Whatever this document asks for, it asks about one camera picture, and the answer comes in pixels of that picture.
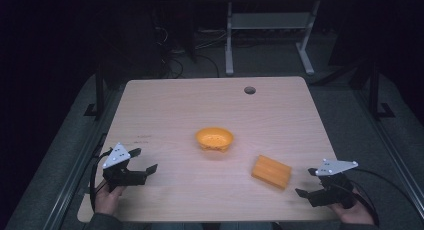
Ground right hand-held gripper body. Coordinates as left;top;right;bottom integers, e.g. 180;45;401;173
309;158;360;210

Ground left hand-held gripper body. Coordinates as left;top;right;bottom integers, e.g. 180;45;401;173
101;142;148;193

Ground person's left hand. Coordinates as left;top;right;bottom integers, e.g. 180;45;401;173
94;181;127;218

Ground person's right hand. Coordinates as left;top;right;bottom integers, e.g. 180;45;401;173
328;189;375;226

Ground orange ridged block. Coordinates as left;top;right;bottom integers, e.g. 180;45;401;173
250;154;293;191

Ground black metal stand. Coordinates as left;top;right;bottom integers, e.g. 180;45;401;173
367;56;396;121
83;61;108;120

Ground orange perforated bowl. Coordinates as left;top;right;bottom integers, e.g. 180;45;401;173
194;126;235;153

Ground white metal stand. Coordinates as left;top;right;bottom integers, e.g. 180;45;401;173
224;0;321;77

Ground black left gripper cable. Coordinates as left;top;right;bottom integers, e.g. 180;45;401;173
88;148;115;214

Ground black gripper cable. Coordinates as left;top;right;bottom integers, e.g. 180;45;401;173
88;148;115;214
346;181;381;227
349;168;418;208

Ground grey metal frame rail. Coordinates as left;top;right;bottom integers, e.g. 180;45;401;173
42;88;125;230
353;88;424;212

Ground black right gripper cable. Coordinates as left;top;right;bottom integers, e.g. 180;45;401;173
346;181;381;227
349;168;418;208

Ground tangle of floor cables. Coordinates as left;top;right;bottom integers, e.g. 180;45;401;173
152;25;221;79

